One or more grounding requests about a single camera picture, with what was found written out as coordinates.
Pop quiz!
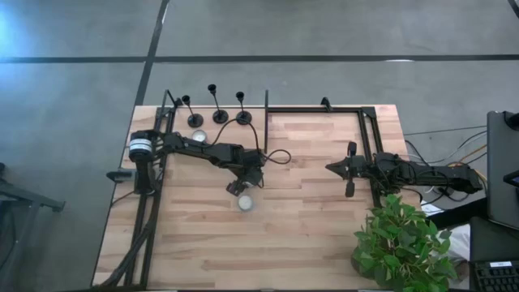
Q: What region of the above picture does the white cloth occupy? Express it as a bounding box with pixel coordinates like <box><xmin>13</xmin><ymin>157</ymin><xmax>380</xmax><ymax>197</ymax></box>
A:
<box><xmin>440</xmin><ymin>224</ymin><xmax>472</xmax><ymax>263</ymax></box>

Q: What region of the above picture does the tall black candlestick holder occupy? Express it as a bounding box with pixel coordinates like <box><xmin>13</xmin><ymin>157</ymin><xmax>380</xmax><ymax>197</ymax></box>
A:
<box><xmin>207</xmin><ymin>84</ymin><xmax>229</xmax><ymax>125</ymax></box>

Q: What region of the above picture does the black metal stand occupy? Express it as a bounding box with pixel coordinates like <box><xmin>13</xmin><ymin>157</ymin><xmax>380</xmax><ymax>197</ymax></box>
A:
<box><xmin>0</xmin><ymin>161</ymin><xmax>66</xmax><ymax>292</ymax></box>

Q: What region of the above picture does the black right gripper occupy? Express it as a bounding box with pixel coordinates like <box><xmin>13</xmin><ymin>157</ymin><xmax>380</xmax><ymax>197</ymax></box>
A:
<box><xmin>324</xmin><ymin>140</ymin><xmax>376</xmax><ymax>199</ymax></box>

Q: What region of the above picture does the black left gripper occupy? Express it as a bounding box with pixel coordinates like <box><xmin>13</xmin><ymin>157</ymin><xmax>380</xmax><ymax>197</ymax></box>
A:
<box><xmin>225</xmin><ymin>155</ymin><xmax>266</xmax><ymax>197</ymax></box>

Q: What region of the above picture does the blue patterned candle tin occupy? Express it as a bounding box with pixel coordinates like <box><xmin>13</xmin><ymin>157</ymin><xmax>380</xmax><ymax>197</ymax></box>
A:
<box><xmin>237</xmin><ymin>194</ymin><xmax>255</xmax><ymax>212</ymax></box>

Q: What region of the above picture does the medium black candlestick holder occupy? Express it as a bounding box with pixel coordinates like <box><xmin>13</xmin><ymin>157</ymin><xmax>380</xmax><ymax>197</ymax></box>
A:
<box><xmin>235</xmin><ymin>91</ymin><xmax>253</xmax><ymax>126</ymax></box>

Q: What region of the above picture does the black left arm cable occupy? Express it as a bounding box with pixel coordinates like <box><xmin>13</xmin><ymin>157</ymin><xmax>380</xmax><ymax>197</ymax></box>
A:
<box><xmin>208</xmin><ymin>116</ymin><xmax>293</xmax><ymax>166</ymax></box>

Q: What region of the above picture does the green potted plant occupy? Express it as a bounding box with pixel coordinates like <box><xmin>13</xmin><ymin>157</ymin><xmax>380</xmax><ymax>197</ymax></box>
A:
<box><xmin>350</xmin><ymin>194</ymin><xmax>460</xmax><ymax>292</ymax></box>

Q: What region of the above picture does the black keyboard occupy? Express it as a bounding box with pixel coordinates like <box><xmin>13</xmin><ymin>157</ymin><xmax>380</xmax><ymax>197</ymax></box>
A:
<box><xmin>470</xmin><ymin>259</ymin><xmax>519</xmax><ymax>292</ymax></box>

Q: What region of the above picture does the white paper sheet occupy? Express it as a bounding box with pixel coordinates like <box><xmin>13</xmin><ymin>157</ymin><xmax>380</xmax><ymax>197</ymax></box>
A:
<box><xmin>420</xmin><ymin>200</ymin><xmax>446</xmax><ymax>216</ymax></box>

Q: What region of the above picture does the black aluminium table frame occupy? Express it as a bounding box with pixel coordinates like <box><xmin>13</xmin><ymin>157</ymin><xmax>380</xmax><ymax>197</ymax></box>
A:
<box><xmin>92</xmin><ymin>89</ymin><xmax>397</xmax><ymax>290</ymax></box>

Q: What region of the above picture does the short black candlestick holder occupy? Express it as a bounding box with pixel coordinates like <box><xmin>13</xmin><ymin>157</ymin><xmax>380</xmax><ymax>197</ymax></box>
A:
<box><xmin>181</xmin><ymin>94</ymin><xmax>205</xmax><ymax>129</ymax></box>

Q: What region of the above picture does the black upright divider post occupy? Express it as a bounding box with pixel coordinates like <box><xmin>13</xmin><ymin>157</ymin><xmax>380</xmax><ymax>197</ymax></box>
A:
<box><xmin>264</xmin><ymin>88</ymin><xmax>270</xmax><ymax>154</ymax></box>

